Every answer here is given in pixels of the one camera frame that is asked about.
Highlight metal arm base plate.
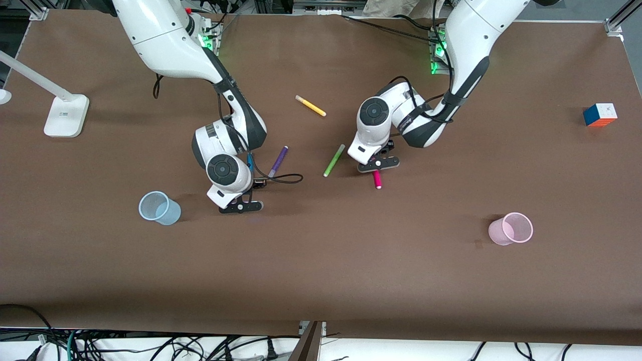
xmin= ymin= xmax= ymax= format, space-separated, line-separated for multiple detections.
xmin=198 ymin=19 xmax=222 ymax=57
xmin=429 ymin=25 xmax=452 ymax=76

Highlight beige cloth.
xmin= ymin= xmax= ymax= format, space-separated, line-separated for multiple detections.
xmin=360 ymin=0 xmax=445 ymax=19

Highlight dark table support beam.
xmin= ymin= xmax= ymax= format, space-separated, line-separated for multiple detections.
xmin=288 ymin=321 xmax=323 ymax=361

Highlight yellow marker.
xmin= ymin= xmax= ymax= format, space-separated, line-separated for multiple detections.
xmin=295 ymin=95 xmax=327 ymax=117

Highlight translucent pink plastic cup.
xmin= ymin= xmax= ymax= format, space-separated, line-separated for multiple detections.
xmin=488 ymin=212 xmax=534 ymax=246

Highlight colourful puzzle cube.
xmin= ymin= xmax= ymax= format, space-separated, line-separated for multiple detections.
xmin=583 ymin=103 xmax=618 ymax=127

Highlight tangled black floor cables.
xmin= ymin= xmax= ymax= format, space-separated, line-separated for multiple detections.
xmin=0 ymin=303 xmax=301 ymax=361

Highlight aluminium frame profile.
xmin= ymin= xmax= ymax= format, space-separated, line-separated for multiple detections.
xmin=28 ymin=0 xmax=52 ymax=21
xmin=604 ymin=0 xmax=642 ymax=36

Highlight black cables behind table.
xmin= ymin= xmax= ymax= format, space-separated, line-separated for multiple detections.
xmin=341 ymin=14 xmax=442 ymax=42

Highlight white desk lamp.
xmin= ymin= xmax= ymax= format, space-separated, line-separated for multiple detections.
xmin=0 ymin=50 xmax=90 ymax=138

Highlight green marker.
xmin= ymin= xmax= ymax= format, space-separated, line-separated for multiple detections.
xmin=323 ymin=144 xmax=346 ymax=177

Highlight translucent blue plastic cup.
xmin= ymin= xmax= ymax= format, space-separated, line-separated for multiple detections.
xmin=138 ymin=191 xmax=182 ymax=226

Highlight purple marker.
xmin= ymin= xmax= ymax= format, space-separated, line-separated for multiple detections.
xmin=267 ymin=146 xmax=289 ymax=179

